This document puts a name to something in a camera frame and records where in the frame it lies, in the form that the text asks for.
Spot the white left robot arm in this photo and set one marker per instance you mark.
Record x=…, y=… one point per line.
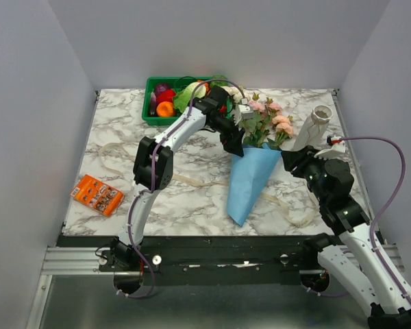
x=153, y=165

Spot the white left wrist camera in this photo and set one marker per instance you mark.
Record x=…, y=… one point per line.
x=243, y=112

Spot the orange toy fruit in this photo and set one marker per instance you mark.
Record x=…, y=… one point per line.
x=165, y=109

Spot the purple toy onion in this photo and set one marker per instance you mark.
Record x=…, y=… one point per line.
x=160, y=88

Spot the aluminium frame rail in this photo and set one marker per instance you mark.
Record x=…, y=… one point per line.
x=71, y=261

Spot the green toy cabbage leaf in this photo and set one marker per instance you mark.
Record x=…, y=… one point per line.
x=182, y=99

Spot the pink artificial flower bouquet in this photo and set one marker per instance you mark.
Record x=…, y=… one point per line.
x=270, y=125

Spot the blue wrapping paper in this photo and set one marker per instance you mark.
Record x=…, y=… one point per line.
x=248, y=177

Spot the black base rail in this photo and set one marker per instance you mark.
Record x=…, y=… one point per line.
x=211, y=260

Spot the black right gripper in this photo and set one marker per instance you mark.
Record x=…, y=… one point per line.
x=304, y=155

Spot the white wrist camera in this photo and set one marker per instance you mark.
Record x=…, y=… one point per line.
x=243, y=112
x=337, y=149

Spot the orange snack box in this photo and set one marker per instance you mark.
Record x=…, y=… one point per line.
x=97, y=195

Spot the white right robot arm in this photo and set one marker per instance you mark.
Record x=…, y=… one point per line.
x=374, y=282

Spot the purple toy eggplant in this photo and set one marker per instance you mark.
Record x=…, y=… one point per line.
x=152, y=105

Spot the red toy pepper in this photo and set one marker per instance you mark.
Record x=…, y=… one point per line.
x=167, y=95

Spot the orange toy carrot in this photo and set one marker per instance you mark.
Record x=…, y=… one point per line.
x=206, y=86

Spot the white ribbed vase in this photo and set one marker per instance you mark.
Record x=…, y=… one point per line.
x=313, y=128

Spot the beige printed ribbon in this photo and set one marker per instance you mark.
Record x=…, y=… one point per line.
x=304, y=222

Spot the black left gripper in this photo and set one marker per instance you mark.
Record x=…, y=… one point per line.
x=233, y=144

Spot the green plastic basket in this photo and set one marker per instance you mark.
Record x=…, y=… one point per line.
x=177, y=84

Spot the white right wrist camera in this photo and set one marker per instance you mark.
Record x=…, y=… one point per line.
x=337, y=149

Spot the green toy bell pepper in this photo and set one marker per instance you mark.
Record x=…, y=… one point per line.
x=218, y=80

